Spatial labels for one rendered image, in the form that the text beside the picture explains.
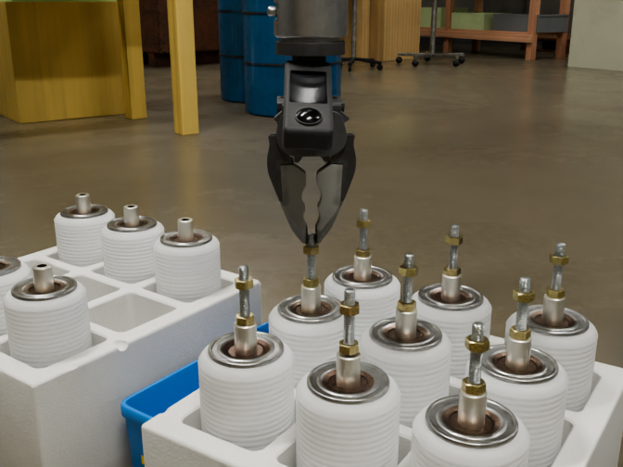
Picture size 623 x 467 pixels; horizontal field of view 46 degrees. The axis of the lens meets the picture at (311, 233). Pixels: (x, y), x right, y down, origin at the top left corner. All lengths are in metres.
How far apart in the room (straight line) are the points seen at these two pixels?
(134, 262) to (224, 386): 0.46
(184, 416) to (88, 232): 0.51
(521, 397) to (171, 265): 0.54
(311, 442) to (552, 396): 0.22
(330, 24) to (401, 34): 6.70
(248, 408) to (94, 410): 0.28
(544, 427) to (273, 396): 0.25
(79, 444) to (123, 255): 0.31
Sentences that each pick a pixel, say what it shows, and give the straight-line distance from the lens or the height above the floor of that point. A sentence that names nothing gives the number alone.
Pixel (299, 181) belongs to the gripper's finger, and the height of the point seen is 0.40.
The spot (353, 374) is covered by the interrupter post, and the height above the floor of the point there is 0.26.
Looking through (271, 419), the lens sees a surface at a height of 0.20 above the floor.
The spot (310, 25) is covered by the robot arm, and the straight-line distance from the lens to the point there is 0.73.
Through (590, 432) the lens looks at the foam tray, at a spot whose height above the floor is 0.18.
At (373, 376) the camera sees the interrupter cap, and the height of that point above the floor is 0.25.
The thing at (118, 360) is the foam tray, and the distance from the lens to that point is 0.94.
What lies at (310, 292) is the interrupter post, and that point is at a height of 0.28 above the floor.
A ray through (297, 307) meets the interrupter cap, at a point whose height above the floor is 0.25.
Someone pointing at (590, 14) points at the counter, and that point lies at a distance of 6.95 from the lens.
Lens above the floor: 0.59
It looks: 18 degrees down
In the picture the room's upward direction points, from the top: straight up
